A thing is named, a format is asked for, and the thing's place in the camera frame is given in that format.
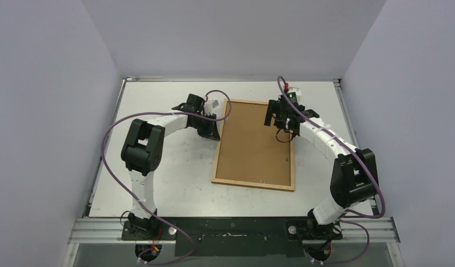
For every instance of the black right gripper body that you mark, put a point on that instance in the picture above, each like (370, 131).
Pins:
(273, 113)

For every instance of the brown backing board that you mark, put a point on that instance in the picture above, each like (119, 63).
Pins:
(255, 142)

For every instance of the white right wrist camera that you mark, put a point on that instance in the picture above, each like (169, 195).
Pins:
(295, 90)

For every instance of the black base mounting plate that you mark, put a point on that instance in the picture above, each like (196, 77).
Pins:
(230, 236)

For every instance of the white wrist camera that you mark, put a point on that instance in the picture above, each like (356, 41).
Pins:
(295, 90)
(210, 107)

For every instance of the wooden picture frame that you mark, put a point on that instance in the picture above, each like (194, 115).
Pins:
(249, 186)

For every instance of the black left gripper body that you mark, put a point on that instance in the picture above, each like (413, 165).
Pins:
(202, 125)

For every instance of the aluminium front rail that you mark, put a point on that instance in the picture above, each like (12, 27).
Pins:
(109, 231)

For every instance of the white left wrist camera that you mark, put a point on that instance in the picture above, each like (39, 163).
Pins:
(210, 107)

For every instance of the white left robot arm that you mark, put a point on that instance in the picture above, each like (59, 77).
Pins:
(142, 153)

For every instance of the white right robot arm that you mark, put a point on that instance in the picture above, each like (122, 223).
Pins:
(354, 173)

